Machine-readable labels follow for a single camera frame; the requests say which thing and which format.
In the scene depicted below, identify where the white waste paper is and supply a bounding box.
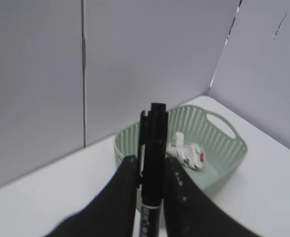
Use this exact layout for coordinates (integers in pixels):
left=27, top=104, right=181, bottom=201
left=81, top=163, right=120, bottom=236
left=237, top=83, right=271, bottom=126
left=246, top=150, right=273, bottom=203
left=166, top=131, right=206, bottom=171

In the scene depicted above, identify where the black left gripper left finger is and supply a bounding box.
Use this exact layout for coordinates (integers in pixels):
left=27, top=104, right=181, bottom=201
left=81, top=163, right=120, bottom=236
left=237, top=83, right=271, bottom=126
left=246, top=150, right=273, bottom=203
left=47, top=156, right=138, bottom=237

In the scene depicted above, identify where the black marker pen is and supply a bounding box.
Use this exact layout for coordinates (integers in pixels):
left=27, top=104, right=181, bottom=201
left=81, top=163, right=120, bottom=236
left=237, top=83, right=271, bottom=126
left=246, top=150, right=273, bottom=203
left=138, top=103, right=169, bottom=237

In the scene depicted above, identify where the green plastic woven basket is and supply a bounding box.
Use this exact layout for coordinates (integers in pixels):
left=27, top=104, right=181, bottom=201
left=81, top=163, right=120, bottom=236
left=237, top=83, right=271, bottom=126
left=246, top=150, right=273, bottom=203
left=113, top=105, right=248, bottom=228

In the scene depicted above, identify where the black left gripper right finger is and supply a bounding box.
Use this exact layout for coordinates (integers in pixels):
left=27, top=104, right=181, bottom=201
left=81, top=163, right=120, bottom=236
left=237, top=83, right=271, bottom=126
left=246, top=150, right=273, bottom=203
left=163, top=157, right=248, bottom=237

